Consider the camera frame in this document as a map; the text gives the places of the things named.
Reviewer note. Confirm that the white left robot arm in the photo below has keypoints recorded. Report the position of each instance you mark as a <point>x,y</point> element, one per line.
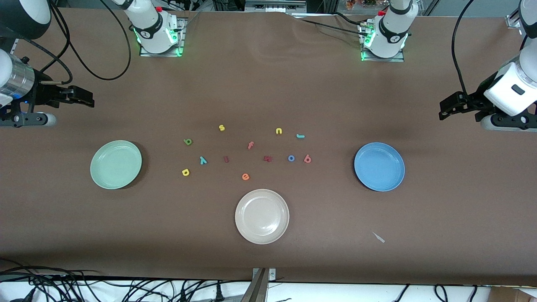
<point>390,29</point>

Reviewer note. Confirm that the dark red foam letter w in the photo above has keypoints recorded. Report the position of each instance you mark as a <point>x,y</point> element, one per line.
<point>268,158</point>

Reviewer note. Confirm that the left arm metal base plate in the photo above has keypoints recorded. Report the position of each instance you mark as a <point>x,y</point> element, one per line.
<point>398,58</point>

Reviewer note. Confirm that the green plate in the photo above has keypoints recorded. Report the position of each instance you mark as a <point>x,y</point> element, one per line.
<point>116,164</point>

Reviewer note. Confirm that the blue plate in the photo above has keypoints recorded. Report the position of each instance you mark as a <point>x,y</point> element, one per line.
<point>379,167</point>

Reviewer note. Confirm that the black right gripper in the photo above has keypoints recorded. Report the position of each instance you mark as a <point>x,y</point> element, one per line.
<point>43,93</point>

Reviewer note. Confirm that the metal table edge bracket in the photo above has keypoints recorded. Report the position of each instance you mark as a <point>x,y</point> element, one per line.
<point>272,274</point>

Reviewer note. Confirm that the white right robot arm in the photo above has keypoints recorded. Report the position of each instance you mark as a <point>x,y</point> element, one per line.
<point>151,29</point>

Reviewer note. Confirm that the cardboard box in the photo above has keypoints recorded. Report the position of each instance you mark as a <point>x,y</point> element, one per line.
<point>512,295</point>

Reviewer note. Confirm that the aluminium corner bracket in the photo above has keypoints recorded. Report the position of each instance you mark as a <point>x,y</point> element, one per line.
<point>512,21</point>

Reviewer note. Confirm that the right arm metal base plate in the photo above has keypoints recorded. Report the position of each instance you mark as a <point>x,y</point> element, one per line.
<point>180,42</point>

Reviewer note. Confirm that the aluminium frame profile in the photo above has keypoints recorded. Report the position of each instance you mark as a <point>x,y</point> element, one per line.
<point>275,5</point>

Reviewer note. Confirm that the grey angled bar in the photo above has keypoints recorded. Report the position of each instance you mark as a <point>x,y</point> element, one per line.
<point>256,290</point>

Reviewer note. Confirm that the orange decoration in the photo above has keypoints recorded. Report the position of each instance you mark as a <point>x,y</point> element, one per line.
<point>361,3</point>

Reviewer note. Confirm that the small grey paper scrap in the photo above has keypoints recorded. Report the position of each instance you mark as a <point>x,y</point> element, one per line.
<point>379,237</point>

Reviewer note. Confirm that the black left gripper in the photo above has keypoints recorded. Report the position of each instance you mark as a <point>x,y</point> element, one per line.
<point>473,102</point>

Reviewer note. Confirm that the brown table cover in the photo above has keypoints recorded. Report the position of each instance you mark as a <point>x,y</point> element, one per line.
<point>268,84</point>

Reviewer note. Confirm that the beige plate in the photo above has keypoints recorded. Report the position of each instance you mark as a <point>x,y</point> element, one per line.
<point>262,216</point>

